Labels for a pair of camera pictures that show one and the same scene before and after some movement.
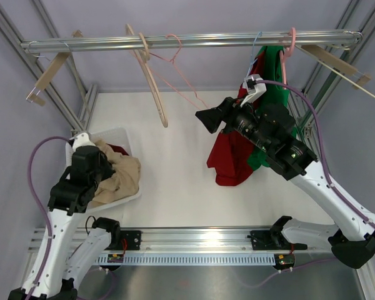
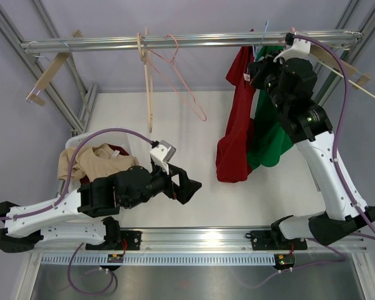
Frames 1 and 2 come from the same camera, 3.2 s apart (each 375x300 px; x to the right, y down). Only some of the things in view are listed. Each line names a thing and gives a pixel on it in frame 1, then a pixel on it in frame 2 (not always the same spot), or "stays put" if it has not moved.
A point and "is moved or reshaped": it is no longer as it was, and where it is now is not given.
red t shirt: [232, 150] is moved or reshaped
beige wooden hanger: [140, 47] to [146, 57]
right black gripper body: [243, 120] to [267, 77]
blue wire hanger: [255, 60] is moved or reshaped
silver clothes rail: [181, 41] stays put
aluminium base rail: [159, 239] stays put
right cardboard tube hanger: [337, 62] stays put
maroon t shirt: [119, 149] stays put
